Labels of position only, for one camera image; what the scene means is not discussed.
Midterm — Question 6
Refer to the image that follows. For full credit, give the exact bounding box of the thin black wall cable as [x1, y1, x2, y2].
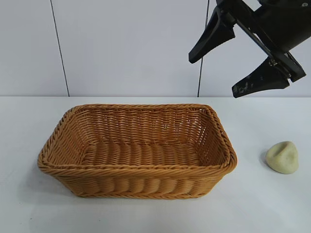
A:
[197, 0, 210, 98]
[50, 0, 70, 98]

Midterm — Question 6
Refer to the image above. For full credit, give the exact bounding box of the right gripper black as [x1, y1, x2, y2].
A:
[188, 0, 311, 99]

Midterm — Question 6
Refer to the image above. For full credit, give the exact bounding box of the pale egg yolk pastry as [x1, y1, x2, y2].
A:
[264, 140, 299, 174]

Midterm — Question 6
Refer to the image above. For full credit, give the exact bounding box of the woven wicker basket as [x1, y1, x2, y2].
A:
[37, 103, 238, 198]

